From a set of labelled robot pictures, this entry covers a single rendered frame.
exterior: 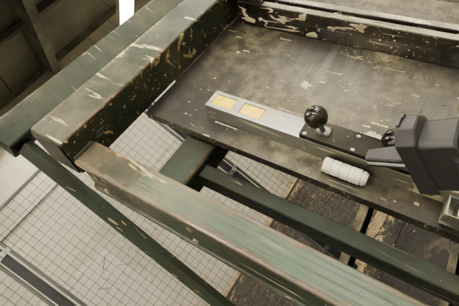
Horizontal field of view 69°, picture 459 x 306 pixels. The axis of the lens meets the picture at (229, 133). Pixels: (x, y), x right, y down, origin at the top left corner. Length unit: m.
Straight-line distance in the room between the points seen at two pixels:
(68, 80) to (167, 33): 0.53
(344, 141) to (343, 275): 0.24
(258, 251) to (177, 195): 0.17
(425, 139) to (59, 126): 0.63
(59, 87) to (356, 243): 1.04
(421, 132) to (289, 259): 0.25
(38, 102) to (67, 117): 0.53
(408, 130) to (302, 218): 0.29
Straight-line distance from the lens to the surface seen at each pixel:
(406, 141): 0.45
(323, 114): 0.54
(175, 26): 0.90
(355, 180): 0.63
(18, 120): 1.25
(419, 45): 0.90
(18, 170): 5.52
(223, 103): 0.73
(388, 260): 0.66
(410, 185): 0.66
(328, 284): 0.52
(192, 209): 0.58
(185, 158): 0.75
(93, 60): 1.35
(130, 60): 0.83
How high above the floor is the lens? 1.65
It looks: 3 degrees down
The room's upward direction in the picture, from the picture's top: 52 degrees counter-clockwise
